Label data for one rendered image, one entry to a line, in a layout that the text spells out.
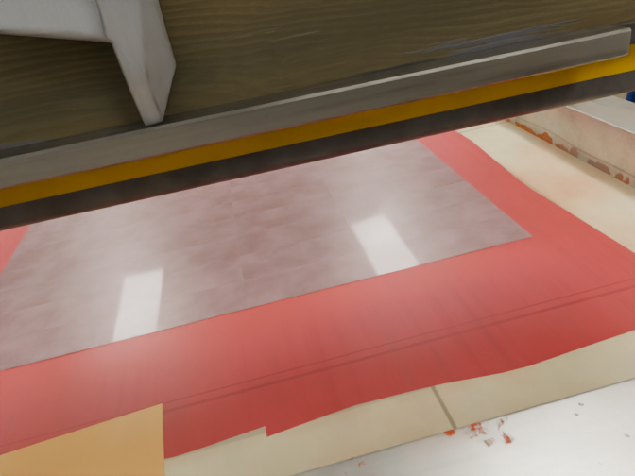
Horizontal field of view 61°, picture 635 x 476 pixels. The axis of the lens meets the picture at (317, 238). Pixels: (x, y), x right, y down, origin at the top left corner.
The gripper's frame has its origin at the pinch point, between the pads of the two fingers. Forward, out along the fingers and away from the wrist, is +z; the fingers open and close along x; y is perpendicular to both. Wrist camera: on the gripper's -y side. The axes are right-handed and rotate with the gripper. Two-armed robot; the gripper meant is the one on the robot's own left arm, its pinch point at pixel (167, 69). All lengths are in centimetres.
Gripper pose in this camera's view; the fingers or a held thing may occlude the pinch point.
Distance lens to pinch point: 22.0
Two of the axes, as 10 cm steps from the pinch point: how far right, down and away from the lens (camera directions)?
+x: 1.9, 4.5, -8.7
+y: -9.7, 2.3, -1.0
